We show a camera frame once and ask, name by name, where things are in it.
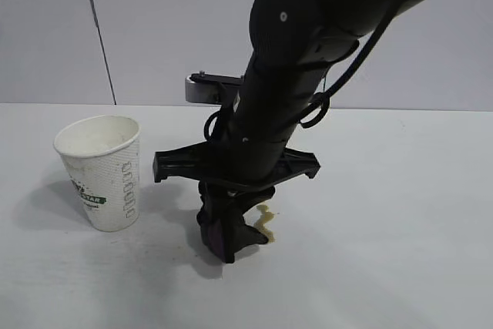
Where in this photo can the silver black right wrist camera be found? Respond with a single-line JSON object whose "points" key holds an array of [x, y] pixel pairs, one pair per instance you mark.
{"points": [[200, 88]]}

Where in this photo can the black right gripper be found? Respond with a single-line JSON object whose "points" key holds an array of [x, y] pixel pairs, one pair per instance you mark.
{"points": [[246, 159]]}

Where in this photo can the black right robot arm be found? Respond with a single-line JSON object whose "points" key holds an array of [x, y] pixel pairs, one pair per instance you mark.
{"points": [[308, 36]]}

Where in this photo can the black and purple cloth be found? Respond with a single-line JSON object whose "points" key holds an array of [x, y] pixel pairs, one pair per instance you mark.
{"points": [[221, 238]]}

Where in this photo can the white paper coffee cup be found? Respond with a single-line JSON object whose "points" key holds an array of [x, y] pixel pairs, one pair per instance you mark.
{"points": [[111, 190]]}

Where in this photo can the brown coffee spill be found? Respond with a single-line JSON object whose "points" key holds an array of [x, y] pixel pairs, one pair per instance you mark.
{"points": [[264, 222]]}

